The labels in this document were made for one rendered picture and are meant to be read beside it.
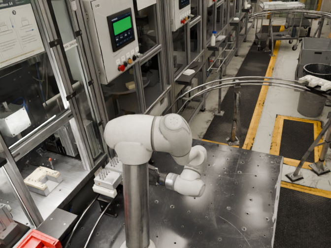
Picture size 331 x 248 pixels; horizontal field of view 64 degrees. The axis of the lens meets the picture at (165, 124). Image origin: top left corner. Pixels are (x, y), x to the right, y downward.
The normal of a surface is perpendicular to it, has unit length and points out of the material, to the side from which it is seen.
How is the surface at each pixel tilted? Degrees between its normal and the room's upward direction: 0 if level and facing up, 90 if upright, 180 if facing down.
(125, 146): 75
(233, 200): 0
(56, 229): 0
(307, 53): 91
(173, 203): 0
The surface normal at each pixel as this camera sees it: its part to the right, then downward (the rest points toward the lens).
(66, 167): -0.07, -0.84
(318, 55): -0.38, 0.54
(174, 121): 0.03, -0.52
